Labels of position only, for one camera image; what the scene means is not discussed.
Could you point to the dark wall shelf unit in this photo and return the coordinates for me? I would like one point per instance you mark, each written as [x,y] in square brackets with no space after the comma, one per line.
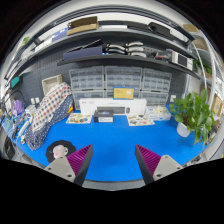
[116,60]

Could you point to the white metal shelf rack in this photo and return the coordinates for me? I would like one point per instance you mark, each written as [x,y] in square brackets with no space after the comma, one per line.
[206,66]

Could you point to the black round mouse pad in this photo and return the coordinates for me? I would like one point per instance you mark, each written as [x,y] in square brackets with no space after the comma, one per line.
[71,147]

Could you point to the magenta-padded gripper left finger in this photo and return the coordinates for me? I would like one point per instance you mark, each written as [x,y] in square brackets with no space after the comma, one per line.
[80,161]

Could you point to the long white keyboard box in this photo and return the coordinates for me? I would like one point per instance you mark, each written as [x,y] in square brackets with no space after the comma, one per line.
[88,105]

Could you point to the beige computer mouse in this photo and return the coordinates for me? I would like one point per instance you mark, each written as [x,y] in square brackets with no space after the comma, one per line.
[60,151]

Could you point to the clear drawer cabinet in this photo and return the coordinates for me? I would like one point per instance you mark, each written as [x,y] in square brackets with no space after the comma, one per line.
[123,77]
[155,98]
[88,95]
[156,80]
[109,94]
[86,78]

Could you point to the white and blue box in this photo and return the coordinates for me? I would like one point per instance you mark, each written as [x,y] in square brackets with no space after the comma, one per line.
[158,116]

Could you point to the picture sticker sheet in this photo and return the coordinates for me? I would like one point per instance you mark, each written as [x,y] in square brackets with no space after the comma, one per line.
[78,118]
[140,120]

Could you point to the white woven basket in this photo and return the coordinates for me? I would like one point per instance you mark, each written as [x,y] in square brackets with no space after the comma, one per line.
[50,83]

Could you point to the green potted plant white pot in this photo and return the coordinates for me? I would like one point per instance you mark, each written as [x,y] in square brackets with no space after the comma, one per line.
[191,115]

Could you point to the navy white-dotted cloth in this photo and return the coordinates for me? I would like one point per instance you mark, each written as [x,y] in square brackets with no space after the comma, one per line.
[38,136]

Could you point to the teal small object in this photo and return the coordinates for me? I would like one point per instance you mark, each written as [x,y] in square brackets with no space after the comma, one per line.
[15,82]

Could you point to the red blue checkered cloth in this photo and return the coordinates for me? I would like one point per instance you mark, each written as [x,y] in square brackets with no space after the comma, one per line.
[51,105]

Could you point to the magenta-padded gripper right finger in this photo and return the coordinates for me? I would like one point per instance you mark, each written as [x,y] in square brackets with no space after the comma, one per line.
[150,160]

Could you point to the purple small object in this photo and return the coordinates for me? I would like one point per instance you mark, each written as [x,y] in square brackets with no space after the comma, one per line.
[18,107]

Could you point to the small black box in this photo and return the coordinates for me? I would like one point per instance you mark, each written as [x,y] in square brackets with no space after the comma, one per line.
[103,116]

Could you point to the yellow card box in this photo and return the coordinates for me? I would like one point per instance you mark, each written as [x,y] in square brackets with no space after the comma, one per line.
[123,93]

